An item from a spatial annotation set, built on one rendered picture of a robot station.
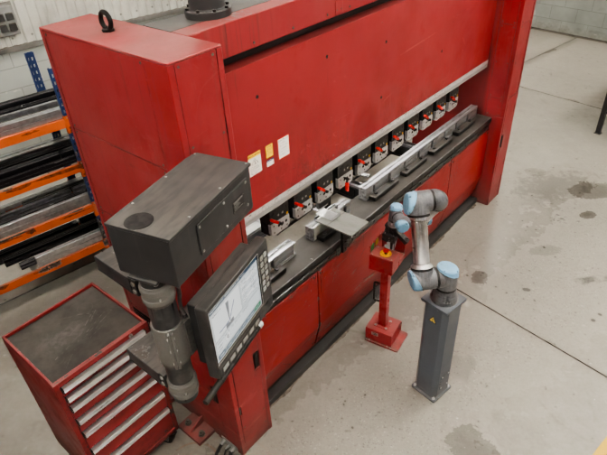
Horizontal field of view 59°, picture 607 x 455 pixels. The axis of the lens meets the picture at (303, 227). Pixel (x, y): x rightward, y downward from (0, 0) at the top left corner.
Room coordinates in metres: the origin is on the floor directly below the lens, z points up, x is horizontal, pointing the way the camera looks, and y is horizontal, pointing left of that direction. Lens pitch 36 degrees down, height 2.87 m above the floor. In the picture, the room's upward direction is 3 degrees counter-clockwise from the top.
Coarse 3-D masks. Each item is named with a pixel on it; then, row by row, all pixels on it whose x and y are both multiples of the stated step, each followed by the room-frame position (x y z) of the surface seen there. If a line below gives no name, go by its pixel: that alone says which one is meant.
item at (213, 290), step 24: (264, 240) 1.70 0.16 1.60; (240, 264) 1.56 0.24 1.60; (264, 264) 1.68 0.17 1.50; (216, 288) 1.43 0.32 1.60; (264, 288) 1.66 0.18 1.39; (192, 312) 1.38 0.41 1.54; (264, 312) 1.64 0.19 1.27; (192, 336) 1.39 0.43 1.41; (240, 336) 1.47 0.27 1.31; (216, 360) 1.32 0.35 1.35
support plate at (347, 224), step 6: (336, 210) 2.77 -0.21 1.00; (342, 216) 2.71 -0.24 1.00; (348, 216) 2.70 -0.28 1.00; (354, 216) 2.70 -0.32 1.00; (318, 222) 2.66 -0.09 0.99; (324, 222) 2.65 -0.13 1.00; (330, 222) 2.65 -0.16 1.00; (336, 222) 2.64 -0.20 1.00; (342, 222) 2.64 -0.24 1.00; (348, 222) 2.64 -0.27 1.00; (354, 222) 2.63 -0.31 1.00; (360, 222) 2.63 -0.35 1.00; (366, 222) 2.63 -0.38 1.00; (336, 228) 2.58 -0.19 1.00; (342, 228) 2.58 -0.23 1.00; (348, 228) 2.57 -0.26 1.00; (354, 228) 2.57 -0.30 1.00; (360, 228) 2.57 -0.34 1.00; (348, 234) 2.52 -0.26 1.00; (354, 234) 2.52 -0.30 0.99
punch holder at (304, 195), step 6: (300, 192) 2.54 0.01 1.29; (306, 192) 2.58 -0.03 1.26; (294, 198) 2.51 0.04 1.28; (300, 198) 2.54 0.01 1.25; (306, 198) 2.58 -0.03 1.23; (288, 204) 2.53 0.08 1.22; (306, 204) 2.57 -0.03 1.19; (312, 204) 2.61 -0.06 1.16; (288, 210) 2.54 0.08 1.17; (294, 210) 2.50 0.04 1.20; (300, 210) 2.53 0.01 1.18; (306, 210) 2.57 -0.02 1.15; (294, 216) 2.50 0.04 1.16; (300, 216) 2.53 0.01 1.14
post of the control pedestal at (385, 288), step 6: (384, 276) 2.61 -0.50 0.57; (390, 276) 2.64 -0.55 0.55; (384, 282) 2.61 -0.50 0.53; (390, 282) 2.64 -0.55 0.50; (384, 288) 2.61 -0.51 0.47; (384, 294) 2.61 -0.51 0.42; (384, 300) 2.61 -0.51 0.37; (384, 306) 2.61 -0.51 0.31; (378, 312) 2.63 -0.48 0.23; (384, 312) 2.61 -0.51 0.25; (378, 318) 2.63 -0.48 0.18; (384, 318) 2.61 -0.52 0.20; (384, 324) 2.60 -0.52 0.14
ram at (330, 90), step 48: (432, 0) 3.54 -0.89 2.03; (480, 0) 4.09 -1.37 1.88; (288, 48) 2.53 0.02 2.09; (336, 48) 2.80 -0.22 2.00; (384, 48) 3.15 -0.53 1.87; (432, 48) 3.59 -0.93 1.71; (480, 48) 4.18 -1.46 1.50; (240, 96) 2.28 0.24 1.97; (288, 96) 2.51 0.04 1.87; (336, 96) 2.80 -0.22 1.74; (384, 96) 3.16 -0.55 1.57; (240, 144) 2.25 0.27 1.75; (336, 144) 2.80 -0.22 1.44
